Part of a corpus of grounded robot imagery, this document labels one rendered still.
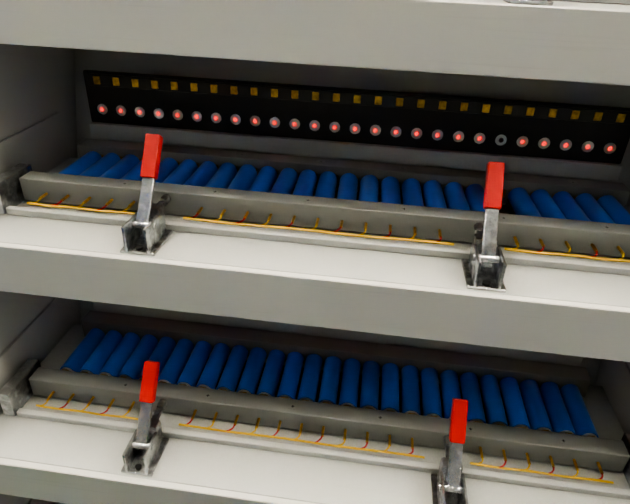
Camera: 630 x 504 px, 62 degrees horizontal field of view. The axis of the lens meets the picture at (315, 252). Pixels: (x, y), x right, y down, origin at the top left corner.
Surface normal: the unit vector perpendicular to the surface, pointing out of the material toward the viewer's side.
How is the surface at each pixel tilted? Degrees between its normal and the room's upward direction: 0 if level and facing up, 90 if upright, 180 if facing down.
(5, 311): 90
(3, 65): 90
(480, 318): 108
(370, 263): 18
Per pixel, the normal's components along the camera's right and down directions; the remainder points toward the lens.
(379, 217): -0.13, 0.50
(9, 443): 0.04, -0.86
